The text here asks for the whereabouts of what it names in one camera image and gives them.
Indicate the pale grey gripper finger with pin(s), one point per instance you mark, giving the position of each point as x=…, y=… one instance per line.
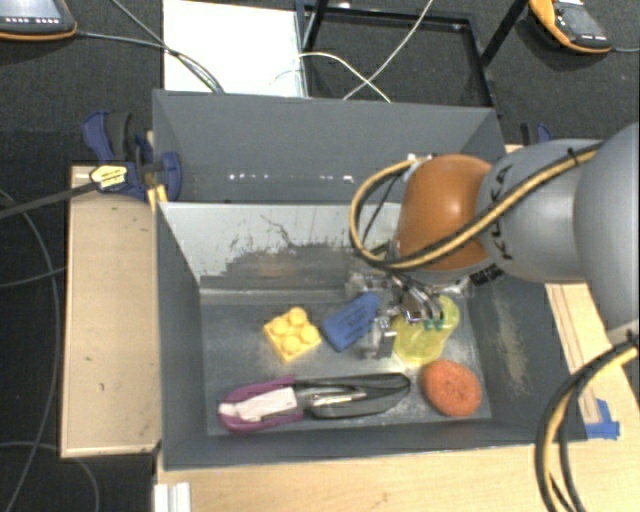
x=361, y=286
x=386, y=341

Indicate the clear yellow plastic piece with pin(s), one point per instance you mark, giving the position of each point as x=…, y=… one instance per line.
x=421, y=345

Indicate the blue flat sponge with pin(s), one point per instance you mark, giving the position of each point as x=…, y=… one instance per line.
x=350, y=321

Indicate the orange round scrubber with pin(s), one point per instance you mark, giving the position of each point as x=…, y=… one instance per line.
x=451, y=389

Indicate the yellow toy brick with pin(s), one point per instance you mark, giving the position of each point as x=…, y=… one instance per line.
x=292, y=334

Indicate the purple and white hand tool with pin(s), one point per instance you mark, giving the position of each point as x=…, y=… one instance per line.
x=260, y=405

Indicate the grey metal bin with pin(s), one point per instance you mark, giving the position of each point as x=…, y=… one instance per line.
x=310, y=150

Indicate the pale wood board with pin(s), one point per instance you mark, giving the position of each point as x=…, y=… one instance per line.
x=112, y=320

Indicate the black cylinder on white bracket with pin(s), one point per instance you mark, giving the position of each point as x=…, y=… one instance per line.
x=486, y=276

